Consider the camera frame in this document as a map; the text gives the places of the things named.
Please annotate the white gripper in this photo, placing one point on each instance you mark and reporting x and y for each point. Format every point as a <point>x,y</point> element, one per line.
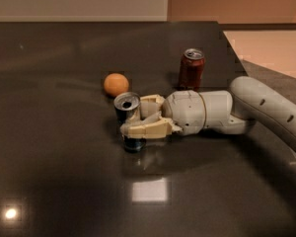
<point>184,112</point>

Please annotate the orange fruit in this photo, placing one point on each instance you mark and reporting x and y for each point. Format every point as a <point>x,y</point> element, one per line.
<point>116,84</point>

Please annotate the red soda can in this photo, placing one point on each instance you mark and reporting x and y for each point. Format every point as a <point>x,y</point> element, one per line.
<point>191,69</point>

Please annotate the silver blue Red Bull can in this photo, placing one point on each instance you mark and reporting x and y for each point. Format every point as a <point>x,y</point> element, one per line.
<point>127,108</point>

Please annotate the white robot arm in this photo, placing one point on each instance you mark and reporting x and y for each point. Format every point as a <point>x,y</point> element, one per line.
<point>232,111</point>

